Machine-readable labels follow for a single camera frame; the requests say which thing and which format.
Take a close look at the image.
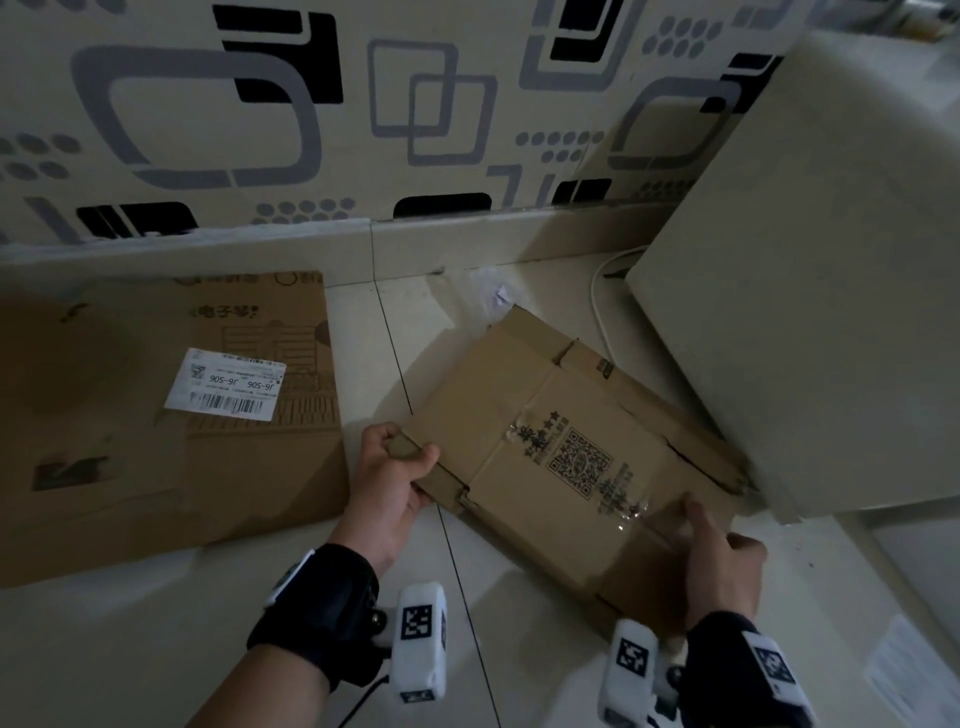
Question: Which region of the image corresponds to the person's right hand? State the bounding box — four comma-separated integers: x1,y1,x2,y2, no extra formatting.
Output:
682,499,770,640

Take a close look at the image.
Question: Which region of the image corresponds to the black wrist band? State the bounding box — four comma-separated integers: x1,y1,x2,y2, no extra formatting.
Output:
681,610,820,728
246,543,381,693

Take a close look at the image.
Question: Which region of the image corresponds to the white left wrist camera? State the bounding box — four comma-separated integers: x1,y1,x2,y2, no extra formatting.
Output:
372,580,452,707

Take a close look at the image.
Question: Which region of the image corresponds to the person's left forearm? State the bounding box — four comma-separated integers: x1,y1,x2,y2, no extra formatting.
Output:
189,643,333,728

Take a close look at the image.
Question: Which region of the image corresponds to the black left wrist band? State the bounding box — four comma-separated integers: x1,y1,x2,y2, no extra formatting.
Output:
246,543,381,693

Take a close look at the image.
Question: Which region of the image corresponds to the small cardboard box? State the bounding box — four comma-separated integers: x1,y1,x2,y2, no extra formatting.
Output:
386,303,753,643

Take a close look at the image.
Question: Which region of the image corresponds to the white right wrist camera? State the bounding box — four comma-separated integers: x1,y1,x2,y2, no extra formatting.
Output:
598,618,680,728

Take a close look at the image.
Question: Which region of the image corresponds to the large flattened cardboard box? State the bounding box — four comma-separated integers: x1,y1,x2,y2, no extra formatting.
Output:
0,270,351,591

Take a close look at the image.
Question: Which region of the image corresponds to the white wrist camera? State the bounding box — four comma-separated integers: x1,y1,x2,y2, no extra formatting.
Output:
372,580,452,707
598,618,680,728

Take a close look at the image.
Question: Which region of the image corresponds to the white shipping label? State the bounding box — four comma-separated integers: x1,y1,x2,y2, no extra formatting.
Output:
163,347,288,426

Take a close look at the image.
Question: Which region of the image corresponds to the white printed paper sheet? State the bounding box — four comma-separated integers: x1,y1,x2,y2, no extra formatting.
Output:
862,614,960,728

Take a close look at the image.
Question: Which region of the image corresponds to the white cabinet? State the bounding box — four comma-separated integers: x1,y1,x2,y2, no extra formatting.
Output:
625,28,960,528

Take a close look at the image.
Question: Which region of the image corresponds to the black right wrist band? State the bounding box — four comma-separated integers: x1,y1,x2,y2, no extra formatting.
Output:
681,610,820,728

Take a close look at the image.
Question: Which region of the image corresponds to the thin black cable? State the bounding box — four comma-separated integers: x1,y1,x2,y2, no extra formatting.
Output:
341,673,393,728

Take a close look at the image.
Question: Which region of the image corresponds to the person's left hand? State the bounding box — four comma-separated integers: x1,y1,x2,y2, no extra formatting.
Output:
330,422,441,575

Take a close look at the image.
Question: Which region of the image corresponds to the white cable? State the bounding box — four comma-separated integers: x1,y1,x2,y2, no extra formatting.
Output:
590,245,654,363

